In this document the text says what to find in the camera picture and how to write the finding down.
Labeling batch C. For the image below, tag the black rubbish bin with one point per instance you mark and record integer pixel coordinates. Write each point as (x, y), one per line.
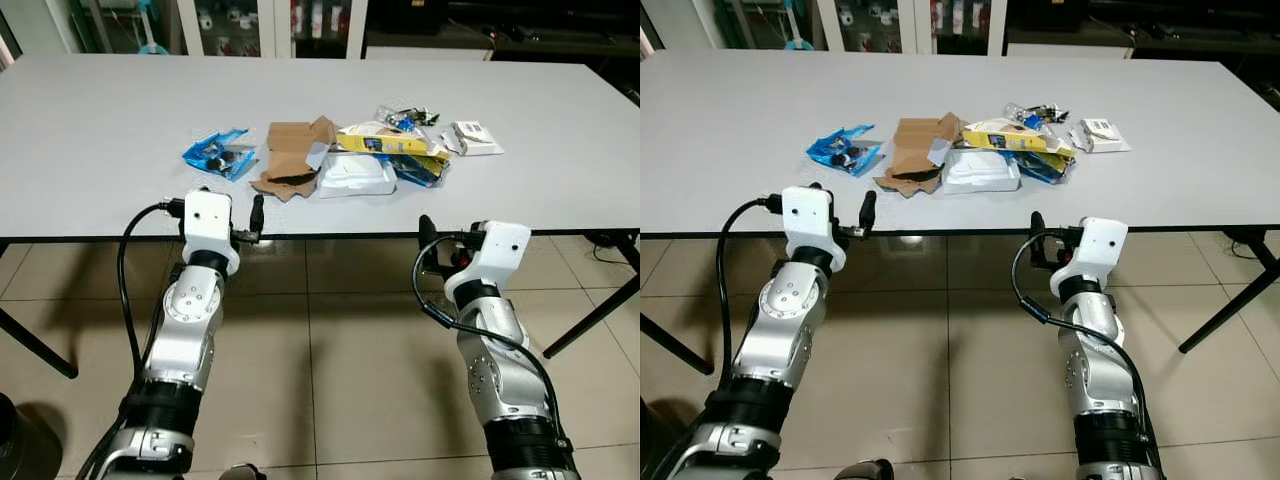
(648, 435)
(6, 420)

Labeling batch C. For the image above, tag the white table with black legs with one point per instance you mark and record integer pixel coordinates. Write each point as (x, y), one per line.
(100, 120)
(740, 120)

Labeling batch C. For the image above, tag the yellow carton box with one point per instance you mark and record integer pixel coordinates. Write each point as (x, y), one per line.
(385, 140)
(1010, 136)

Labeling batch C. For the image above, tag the blue crumpled snack wrapper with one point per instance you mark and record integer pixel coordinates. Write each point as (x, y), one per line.
(215, 155)
(842, 152)

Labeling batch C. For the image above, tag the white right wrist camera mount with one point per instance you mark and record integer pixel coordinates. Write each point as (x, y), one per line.
(1098, 245)
(500, 250)

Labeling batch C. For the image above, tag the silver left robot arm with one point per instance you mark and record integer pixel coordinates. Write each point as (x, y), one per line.
(190, 320)
(790, 315)

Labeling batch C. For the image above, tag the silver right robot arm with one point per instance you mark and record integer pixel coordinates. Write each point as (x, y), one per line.
(500, 370)
(1095, 360)

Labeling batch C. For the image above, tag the white foam tray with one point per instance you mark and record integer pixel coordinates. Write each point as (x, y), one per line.
(980, 173)
(355, 178)

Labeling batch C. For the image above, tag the brown torn cardboard scrap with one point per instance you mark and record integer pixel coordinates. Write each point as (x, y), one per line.
(910, 186)
(285, 190)

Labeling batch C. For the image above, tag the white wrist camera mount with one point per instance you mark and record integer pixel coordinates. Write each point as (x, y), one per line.
(810, 215)
(1098, 245)
(208, 220)
(500, 250)

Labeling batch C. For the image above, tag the white glass door cabinet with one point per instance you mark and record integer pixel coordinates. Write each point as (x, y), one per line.
(280, 25)
(920, 22)

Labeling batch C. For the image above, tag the small white packet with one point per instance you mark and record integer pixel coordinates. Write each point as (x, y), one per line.
(1100, 135)
(472, 138)

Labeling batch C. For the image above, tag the brown cardboard box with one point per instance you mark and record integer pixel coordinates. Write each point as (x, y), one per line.
(915, 140)
(290, 145)

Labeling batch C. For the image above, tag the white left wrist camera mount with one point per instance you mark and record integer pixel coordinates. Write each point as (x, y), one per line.
(208, 220)
(810, 215)

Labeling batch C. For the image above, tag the blue yellow plastic packet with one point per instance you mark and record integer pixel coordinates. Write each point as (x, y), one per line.
(1048, 168)
(420, 170)

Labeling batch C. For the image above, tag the clear crumpled plastic wrapper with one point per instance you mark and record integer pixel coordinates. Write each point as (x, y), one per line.
(1035, 112)
(405, 115)

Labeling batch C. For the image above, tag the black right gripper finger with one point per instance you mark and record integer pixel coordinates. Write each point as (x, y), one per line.
(428, 235)
(1039, 232)

